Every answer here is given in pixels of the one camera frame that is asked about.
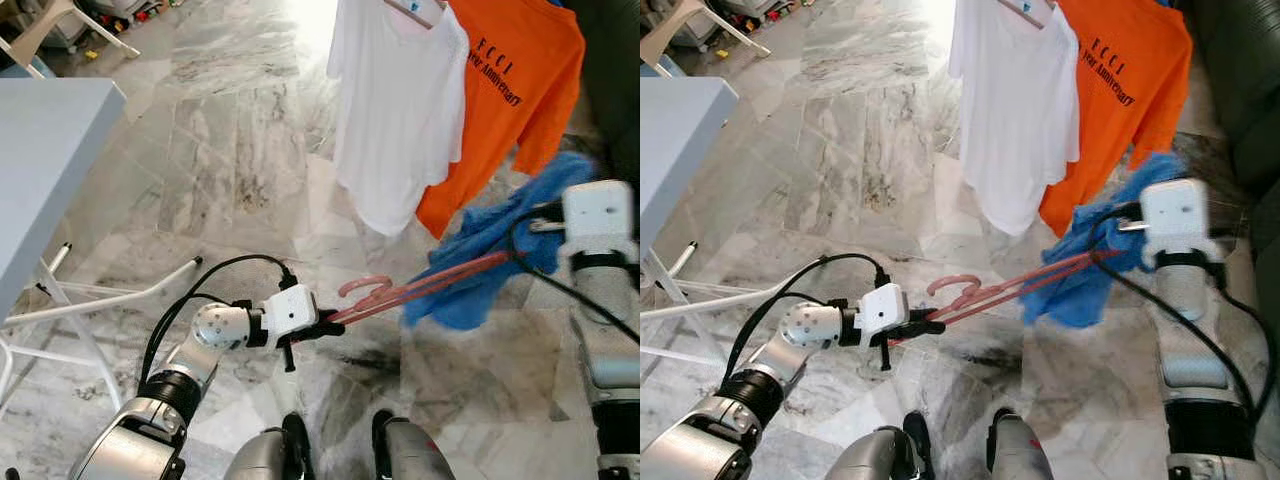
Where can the blue shirt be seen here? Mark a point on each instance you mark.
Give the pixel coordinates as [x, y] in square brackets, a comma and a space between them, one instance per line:
[480, 270]
[1090, 270]

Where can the reddish plastic clothes hanger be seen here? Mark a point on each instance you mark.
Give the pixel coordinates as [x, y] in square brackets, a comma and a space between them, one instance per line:
[420, 290]
[1010, 290]

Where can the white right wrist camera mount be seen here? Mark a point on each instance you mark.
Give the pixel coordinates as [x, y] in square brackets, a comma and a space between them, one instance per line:
[1175, 215]
[598, 215]

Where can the white t-shirt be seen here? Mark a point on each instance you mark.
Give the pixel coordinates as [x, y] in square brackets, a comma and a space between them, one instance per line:
[1015, 120]
[395, 120]

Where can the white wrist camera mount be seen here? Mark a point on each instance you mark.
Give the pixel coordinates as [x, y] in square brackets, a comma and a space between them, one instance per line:
[880, 310]
[290, 310]
[598, 215]
[1175, 215]

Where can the dark green sofa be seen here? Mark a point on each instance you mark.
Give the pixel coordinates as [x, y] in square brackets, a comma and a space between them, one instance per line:
[610, 80]
[1240, 100]

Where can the orange printed t-shirt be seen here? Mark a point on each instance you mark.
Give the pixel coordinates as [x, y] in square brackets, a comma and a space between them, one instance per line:
[510, 90]
[1125, 90]

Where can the beige plastic chair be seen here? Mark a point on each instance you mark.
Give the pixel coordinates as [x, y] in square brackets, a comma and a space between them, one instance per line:
[690, 28]
[50, 25]

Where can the grey folding table white legs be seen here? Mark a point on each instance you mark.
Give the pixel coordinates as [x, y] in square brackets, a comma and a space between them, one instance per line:
[685, 170]
[50, 170]

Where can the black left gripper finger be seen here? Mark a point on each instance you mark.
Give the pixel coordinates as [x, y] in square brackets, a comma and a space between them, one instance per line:
[333, 330]
[925, 320]
[332, 319]
[928, 331]

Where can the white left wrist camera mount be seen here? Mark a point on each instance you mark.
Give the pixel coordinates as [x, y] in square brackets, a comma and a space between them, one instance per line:
[880, 310]
[290, 310]

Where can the silver left robot leg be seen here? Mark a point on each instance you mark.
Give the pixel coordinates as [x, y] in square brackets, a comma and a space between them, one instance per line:
[265, 455]
[875, 455]

